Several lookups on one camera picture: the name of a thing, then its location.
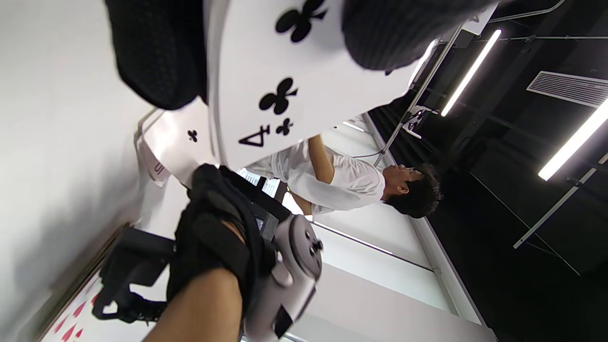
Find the person's right hand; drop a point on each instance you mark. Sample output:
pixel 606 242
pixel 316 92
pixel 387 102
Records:
pixel 209 242

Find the person's left hand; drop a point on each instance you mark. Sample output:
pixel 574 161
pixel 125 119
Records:
pixel 156 52

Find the pile of hearts cards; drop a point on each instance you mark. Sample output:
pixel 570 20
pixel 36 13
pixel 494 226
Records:
pixel 71 318

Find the person's right forearm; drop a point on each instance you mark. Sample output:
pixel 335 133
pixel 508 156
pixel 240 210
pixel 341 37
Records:
pixel 204 308

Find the grey white handheld controller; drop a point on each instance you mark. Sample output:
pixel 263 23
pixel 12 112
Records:
pixel 294 270

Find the white device on pole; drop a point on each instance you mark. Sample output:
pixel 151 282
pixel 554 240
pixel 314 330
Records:
pixel 415 121

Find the silver metal pole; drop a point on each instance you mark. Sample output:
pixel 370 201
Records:
pixel 422 90

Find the long ceiling light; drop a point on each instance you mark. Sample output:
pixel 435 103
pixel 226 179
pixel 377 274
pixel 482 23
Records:
pixel 470 73
pixel 574 140

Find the white ceiling vent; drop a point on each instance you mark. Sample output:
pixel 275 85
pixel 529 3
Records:
pixel 570 88

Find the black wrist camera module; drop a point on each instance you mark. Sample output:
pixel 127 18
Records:
pixel 133 266

